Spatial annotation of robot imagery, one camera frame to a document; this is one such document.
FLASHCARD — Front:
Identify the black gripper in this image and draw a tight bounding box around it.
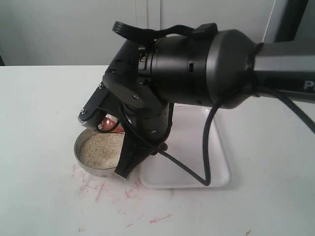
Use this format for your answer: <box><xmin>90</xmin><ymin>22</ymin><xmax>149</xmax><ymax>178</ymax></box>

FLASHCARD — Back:
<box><xmin>102</xmin><ymin>40</ymin><xmax>174</xmax><ymax>179</ymax></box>

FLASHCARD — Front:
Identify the brown wooden spoon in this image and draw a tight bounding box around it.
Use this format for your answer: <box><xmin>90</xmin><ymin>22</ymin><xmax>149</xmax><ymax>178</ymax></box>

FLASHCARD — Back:
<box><xmin>98</xmin><ymin>116</ymin><xmax>125</xmax><ymax>133</ymax></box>

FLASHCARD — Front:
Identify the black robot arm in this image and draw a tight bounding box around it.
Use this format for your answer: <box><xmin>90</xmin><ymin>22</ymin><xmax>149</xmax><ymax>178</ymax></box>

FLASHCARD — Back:
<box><xmin>102</xmin><ymin>22</ymin><xmax>315</xmax><ymax>186</ymax></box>

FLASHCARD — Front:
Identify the steel bowl of rice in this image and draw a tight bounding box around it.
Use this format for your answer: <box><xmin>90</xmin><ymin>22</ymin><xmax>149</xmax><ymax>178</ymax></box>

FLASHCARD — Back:
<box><xmin>73</xmin><ymin>129</ymin><xmax>125</xmax><ymax>177</ymax></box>

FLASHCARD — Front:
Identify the white plastic tray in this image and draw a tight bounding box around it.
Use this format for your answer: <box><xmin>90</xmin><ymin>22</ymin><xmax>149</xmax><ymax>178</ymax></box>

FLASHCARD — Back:
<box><xmin>140</xmin><ymin>104</ymin><xmax>231</xmax><ymax>189</ymax></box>

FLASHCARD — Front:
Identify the white cabinet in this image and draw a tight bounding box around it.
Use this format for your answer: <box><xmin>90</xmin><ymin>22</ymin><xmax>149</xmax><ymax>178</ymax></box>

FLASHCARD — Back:
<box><xmin>0</xmin><ymin>0</ymin><xmax>286</xmax><ymax>65</ymax></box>

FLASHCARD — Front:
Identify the black cable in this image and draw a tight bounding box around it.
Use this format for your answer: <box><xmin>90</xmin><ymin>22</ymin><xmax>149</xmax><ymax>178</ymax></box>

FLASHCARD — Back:
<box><xmin>115</xmin><ymin>44</ymin><xmax>315</xmax><ymax>187</ymax></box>

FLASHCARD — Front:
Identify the dark door frame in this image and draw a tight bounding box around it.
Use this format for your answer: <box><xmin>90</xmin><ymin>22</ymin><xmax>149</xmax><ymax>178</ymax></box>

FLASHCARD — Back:
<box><xmin>274</xmin><ymin>0</ymin><xmax>315</xmax><ymax>42</ymax></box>

